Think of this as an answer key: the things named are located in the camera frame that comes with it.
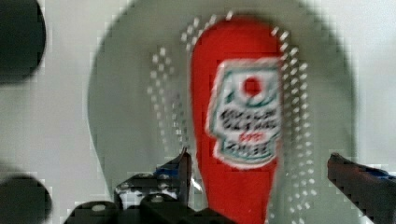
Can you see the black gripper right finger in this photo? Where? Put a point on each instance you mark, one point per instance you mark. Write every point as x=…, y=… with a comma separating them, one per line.
x=372, y=190

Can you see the red ketchup bottle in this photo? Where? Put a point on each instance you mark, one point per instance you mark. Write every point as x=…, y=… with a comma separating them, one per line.
x=236, y=107

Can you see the black round bowl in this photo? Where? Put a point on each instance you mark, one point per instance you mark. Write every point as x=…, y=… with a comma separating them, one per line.
x=22, y=39

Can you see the black cup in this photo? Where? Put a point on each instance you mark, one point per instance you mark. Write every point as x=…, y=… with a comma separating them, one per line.
x=24, y=200

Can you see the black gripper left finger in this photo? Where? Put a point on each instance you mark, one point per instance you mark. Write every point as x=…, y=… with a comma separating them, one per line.
x=172, y=178

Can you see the green perforated strainer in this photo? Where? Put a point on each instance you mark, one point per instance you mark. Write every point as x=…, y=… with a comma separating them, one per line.
x=140, y=110

